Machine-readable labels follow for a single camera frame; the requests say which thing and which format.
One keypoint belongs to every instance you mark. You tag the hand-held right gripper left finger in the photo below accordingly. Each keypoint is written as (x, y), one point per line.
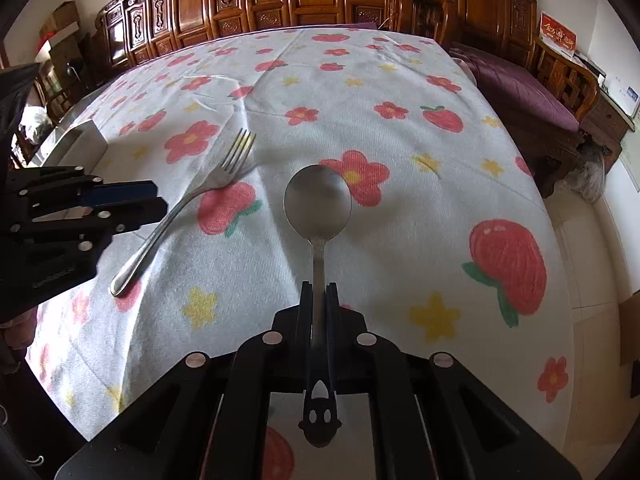
(302, 320)

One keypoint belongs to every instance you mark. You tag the strawberry flower printed tablecloth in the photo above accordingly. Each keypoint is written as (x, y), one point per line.
(400, 110)

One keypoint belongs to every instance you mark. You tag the carved wooden armchair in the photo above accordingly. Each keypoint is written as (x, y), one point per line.
(490, 5)

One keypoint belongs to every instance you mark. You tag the carved wooden bench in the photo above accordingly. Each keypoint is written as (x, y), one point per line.
(250, 0)

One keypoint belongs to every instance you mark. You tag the person's left forearm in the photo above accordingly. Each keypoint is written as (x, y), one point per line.
(17, 327)

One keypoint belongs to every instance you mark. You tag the person's black trouser leg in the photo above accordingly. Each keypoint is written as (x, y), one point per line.
(35, 420)

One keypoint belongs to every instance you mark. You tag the white utensil box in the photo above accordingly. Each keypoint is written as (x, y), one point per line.
(82, 147)

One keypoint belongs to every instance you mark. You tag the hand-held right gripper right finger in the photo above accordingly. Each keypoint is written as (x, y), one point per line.
(332, 320)

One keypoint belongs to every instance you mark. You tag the red calendar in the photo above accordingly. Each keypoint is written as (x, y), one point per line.
(557, 35)

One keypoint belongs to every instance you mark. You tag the small wooden chair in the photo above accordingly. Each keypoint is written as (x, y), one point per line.
(60, 92)

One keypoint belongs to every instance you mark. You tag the grey plastic bag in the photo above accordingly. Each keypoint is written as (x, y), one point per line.
(585, 172)

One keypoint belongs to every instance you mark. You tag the purple bench cushion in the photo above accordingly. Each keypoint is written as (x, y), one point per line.
(362, 25)

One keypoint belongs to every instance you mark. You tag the white plastic bag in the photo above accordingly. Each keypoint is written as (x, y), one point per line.
(36, 125)

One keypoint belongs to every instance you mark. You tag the purple seat cushion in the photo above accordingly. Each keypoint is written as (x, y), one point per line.
(520, 90)

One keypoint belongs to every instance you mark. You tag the stack of cardboard boxes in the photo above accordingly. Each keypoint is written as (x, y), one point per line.
(60, 35)

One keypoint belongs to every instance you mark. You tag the wooden side cabinet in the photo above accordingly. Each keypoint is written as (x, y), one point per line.
(605, 125)

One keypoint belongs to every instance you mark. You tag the metal fork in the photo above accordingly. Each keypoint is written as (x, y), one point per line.
(230, 165)

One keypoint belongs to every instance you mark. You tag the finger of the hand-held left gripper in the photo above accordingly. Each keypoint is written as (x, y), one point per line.
(125, 192)
(140, 212)

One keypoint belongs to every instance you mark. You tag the stack of white papers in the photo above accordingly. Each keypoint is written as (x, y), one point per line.
(615, 90)

